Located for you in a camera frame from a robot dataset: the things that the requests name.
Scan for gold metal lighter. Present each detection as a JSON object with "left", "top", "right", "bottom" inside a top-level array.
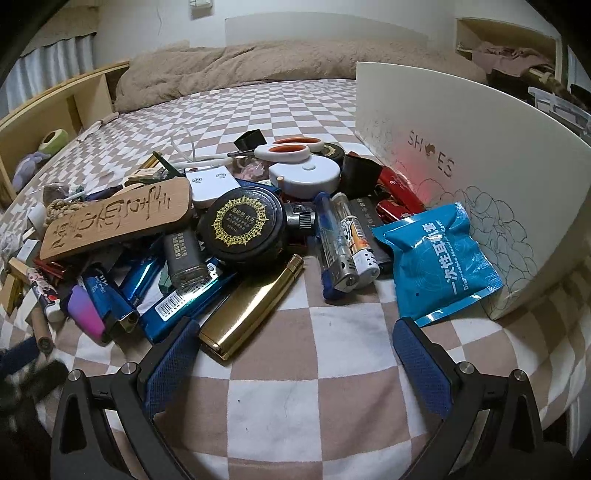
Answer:
[{"left": 198, "top": 254, "right": 304, "bottom": 362}]

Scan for blue lighter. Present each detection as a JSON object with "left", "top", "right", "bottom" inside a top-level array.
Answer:
[{"left": 82, "top": 263, "right": 139, "bottom": 337}]

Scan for checkered bed sheet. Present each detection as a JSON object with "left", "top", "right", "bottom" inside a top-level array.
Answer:
[{"left": 1, "top": 80, "right": 590, "bottom": 479}]

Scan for patterned cartoon lighter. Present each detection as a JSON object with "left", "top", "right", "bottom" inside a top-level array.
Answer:
[{"left": 26, "top": 267, "right": 64, "bottom": 323}]

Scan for light wooden block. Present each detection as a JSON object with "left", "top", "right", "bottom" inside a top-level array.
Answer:
[{"left": 0, "top": 273, "right": 23, "bottom": 315}]

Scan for purple lighter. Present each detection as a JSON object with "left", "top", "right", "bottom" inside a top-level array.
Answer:
[{"left": 65, "top": 285, "right": 109, "bottom": 344}]

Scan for blue foil packet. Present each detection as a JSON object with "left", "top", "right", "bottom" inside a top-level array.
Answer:
[{"left": 373, "top": 202, "right": 503, "bottom": 327}]

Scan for red glossy lighter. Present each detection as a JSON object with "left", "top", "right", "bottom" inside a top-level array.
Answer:
[{"left": 378, "top": 166, "right": 426, "bottom": 214}]

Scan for black round tin gold emblem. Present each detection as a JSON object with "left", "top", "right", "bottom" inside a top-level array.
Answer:
[{"left": 198, "top": 186, "right": 287, "bottom": 264}]

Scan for carved wooden plaque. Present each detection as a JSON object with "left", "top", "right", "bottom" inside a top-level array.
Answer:
[{"left": 39, "top": 177, "right": 192, "bottom": 261}]

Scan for white power bank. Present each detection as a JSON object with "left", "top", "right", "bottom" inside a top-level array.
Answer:
[{"left": 185, "top": 166, "right": 239, "bottom": 209}]

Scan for white cardboard shoe box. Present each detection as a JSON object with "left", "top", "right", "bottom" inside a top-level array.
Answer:
[{"left": 356, "top": 62, "right": 590, "bottom": 319}]

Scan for purple plush toy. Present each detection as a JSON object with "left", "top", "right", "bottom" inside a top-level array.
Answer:
[{"left": 12, "top": 151, "right": 50, "bottom": 193}]

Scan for green avocado plush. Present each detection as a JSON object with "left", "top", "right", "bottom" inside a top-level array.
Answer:
[{"left": 38, "top": 129, "right": 69, "bottom": 156}]

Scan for orange white scissors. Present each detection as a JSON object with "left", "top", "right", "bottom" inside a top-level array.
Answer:
[{"left": 253, "top": 136, "right": 325, "bottom": 164}]

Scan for wooden bedside shelf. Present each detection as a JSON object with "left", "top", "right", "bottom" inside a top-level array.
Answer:
[{"left": 1, "top": 60, "right": 129, "bottom": 208}]

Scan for clear plastic storage bin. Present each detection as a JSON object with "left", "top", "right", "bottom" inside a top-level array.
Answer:
[{"left": 528, "top": 87, "right": 590, "bottom": 136}]

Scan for grey curtain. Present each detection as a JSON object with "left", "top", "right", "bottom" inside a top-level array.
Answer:
[{"left": 1, "top": 34, "right": 95, "bottom": 117}]

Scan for pile of pink clothes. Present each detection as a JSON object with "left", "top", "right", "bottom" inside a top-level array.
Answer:
[{"left": 472, "top": 42, "right": 554, "bottom": 77}]

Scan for beige duvet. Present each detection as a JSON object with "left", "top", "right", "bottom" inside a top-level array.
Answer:
[{"left": 114, "top": 39, "right": 487, "bottom": 112}]

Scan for hanging white paper bag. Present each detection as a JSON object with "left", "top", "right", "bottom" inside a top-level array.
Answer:
[{"left": 188, "top": 0, "right": 212, "bottom": 9}]

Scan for white mallet brown handle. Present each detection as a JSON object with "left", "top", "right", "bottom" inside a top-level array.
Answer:
[{"left": 29, "top": 305, "right": 54, "bottom": 355}]

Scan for beige coiled rope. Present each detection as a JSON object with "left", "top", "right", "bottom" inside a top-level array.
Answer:
[{"left": 44, "top": 197, "right": 86, "bottom": 225}]

